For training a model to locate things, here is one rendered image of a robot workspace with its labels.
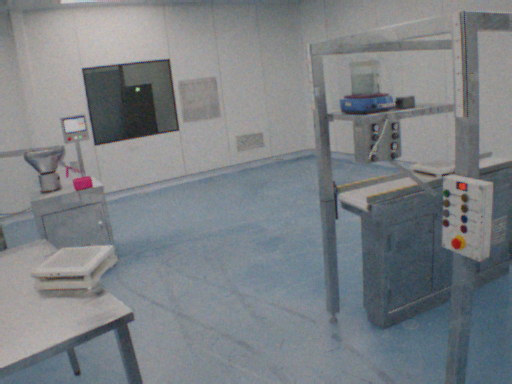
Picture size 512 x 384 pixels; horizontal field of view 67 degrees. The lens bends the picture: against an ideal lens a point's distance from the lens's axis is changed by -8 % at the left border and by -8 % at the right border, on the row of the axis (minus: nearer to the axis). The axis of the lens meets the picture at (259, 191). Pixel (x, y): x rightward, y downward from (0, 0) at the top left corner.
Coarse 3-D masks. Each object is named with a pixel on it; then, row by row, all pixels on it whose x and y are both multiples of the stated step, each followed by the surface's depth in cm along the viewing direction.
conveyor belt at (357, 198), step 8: (480, 160) 271; (488, 160) 268; (496, 160) 266; (504, 160) 264; (384, 184) 238; (392, 184) 236; (400, 184) 235; (408, 184) 233; (440, 184) 226; (352, 192) 230; (360, 192) 228; (368, 192) 226; (376, 192) 224; (344, 200) 225; (352, 200) 219; (360, 200) 214; (360, 208) 213
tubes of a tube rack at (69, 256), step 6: (66, 252) 161; (72, 252) 160; (78, 252) 159; (84, 252) 159; (90, 252) 158; (60, 258) 156; (66, 258) 154; (72, 258) 153; (78, 258) 154; (84, 258) 152
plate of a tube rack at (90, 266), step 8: (64, 248) 167; (104, 248) 163; (112, 248) 164; (96, 256) 155; (104, 256) 157; (88, 264) 148; (96, 264) 150; (32, 272) 145; (40, 272) 145; (48, 272) 144; (56, 272) 144; (64, 272) 144; (72, 272) 143; (80, 272) 143; (88, 272) 143
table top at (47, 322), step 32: (0, 256) 186; (32, 256) 182; (0, 288) 151; (32, 288) 149; (96, 288) 144; (0, 320) 126; (32, 320) 125; (64, 320) 124; (96, 320) 122; (128, 320) 126; (0, 352) 108; (32, 352) 107
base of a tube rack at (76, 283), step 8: (104, 264) 159; (112, 264) 163; (96, 272) 152; (48, 280) 148; (56, 280) 148; (64, 280) 147; (72, 280) 147; (80, 280) 146; (96, 280) 148; (40, 288) 146; (48, 288) 146; (56, 288) 146; (64, 288) 145; (72, 288) 145
